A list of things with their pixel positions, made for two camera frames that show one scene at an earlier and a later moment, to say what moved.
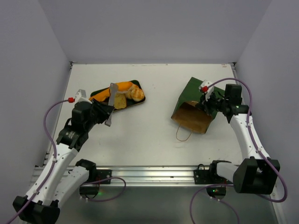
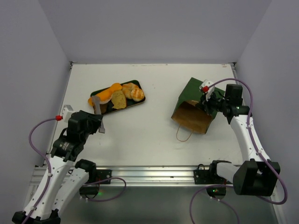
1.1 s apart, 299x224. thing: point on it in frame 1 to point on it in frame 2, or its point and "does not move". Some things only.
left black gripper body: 97,114 to 93,123
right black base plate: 203,177 does not move
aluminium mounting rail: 150,176 does not move
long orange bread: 101,96 does not move
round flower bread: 137,94 to 127,88
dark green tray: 107,101 does not move
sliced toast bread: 120,100 does not move
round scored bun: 137,94 does not move
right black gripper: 208,107 does not move
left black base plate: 102,174 does not move
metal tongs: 113,90 to 96,101
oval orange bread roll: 124,86 to 105,96
